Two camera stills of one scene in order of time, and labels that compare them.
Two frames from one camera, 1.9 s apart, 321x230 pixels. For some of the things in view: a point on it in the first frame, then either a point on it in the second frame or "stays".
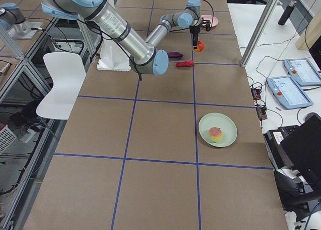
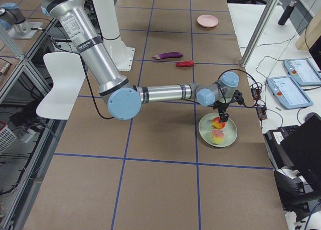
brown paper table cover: x=185 y=150 stays
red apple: x=200 y=46 → x=216 y=124
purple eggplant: x=174 y=54 stays
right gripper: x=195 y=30 → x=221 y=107
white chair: x=68 y=75 stays
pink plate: x=213 y=20 stays
